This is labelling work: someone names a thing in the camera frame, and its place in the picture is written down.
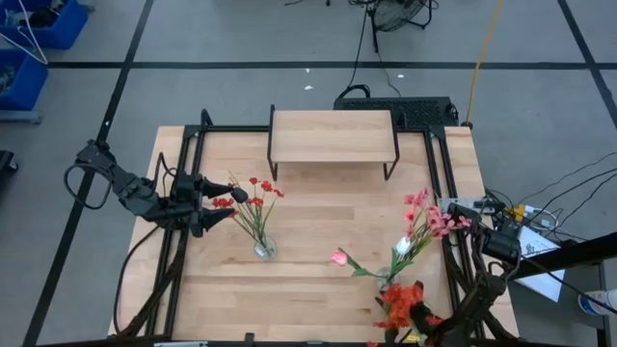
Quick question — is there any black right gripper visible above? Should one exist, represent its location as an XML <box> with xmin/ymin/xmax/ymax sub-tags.
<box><xmin>384</xmin><ymin>280</ymin><xmax>467</xmax><ymax>347</ymax></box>

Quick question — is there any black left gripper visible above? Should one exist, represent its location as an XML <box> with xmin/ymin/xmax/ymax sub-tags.
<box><xmin>171</xmin><ymin>171</ymin><xmax>238</xmax><ymax>239</ymax></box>

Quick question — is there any red artificial flower bunch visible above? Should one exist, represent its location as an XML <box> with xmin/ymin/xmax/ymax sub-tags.
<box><xmin>211</xmin><ymin>171</ymin><xmax>285</xmax><ymax>250</ymax></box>
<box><xmin>365</xmin><ymin>280</ymin><xmax>447</xmax><ymax>347</ymax></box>

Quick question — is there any dark artificial tulip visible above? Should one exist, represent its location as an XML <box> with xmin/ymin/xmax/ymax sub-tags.
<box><xmin>229</xmin><ymin>186</ymin><xmax>267</xmax><ymax>248</ymax></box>

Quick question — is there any clear cut-glass vase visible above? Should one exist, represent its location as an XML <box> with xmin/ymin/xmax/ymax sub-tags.
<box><xmin>374</xmin><ymin>266</ymin><xmax>401</xmax><ymax>292</ymax></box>
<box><xmin>253</xmin><ymin>235</ymin><xmax>279</xmax><ymax>261</ymax></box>

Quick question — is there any pink artificial tulip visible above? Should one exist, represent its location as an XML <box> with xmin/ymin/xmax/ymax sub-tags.
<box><xmin>330</xmin><ymin>248</ymin><xmax>387</xmax><ymax>280</ymax></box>

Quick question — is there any pink artificial blossom spray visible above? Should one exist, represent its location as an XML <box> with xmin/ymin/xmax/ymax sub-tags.
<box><xmin>392</xmin><ymin>186</ymin><xmax>472</xmax><ymax>276</ymax></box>

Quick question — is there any wooden shelf with black legs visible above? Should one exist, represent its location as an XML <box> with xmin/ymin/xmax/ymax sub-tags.
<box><xmin>266</xmin><ymin>103</ymin><xmax>402</xmax><ymax>183</ymax></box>

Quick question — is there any white printed box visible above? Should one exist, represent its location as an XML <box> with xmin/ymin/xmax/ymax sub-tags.
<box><xmin>508</xmin><ymin>225</ymin><xmax>566</xmax><ymax>304</ymax></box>

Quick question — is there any white power strip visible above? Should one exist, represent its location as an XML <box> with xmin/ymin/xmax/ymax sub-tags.
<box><xmin>505</xmin><ymin>201</ymin><xmax>566</xmax><ymax>233</ymax></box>

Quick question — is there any black beam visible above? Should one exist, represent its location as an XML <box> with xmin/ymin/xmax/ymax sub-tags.
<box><xmin>502</xmin><ymin>230</ymin><xmax>617</xmax><ymax>281</ymax></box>

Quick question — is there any blue white bottle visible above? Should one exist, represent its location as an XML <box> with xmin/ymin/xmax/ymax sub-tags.
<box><xmin>577</xmin><ymin>287</ymin><xmax>617</xmax><ymax>317</ymax></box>

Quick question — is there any black perforated case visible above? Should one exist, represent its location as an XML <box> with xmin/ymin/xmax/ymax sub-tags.
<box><xmin>333</xmin><ymin>95</ymin><xmax>459</xmax><ymax>131</ymax></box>

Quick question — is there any grey bin platform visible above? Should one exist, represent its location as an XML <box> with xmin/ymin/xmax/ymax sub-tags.
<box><xmin>0</xmin><ymin>109</ymin><xmax>42</xmax><ymax>125</ymax></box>

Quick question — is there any blue plastic bin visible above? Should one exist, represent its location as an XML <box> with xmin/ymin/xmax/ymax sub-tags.
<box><xmin>0</xmin><ymin>0</ymin><xmax>91</xmax><ymax>51</ymax></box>
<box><xmin>0</xmin><ymin>47</ymin><xmax>49</xmax><ymax>113</ymax></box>

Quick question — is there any black floor fan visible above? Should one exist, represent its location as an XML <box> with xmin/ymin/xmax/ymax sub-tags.
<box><xmin>368</xmin><ymin>0</ymin><xmax>440</xmax><ymax>54</ymax></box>

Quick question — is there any black aluminium table frame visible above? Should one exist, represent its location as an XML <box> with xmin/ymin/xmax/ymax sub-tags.
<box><xmin>108</xmin><ymin>108</ymin><xmax>521</xmax><ymax>346</ymax></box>

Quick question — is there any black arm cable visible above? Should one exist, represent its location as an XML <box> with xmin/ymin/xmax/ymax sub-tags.
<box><xmin>112</xmin><ymin>222</ymin><xmax>168</xmax><ymax>338</ymax></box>

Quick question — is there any thin black hanging cable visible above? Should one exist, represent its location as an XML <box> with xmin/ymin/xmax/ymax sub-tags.
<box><xmin>338</xmin><ymin>0</ymin><xmax>370</xmax><ymax>101</ymax></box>
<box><xmin>375</xmin><ymin>47</ymin><xmax>403</xmax><ymax>97</ymax></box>

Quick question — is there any black floor cable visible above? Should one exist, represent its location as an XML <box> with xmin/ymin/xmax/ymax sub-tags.
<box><xmin>561</xmin><ymin>172</ymin><xmax>617</xmax><ymax>224</ymax></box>
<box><xmin>544</xmin><ymin>166</ymin><xmax>617</xmax><ymax>210</ymax></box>
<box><xmin>518</xmin><ymin>151</ymin><xmax>617</xmax><ymax>204</ymax></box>

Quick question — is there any yellow hanging cable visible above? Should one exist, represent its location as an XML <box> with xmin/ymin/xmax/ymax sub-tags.
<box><xmin>464</xmin><ymin>0</ymin><xmax>505</xmax><ymax>129</ymax></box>

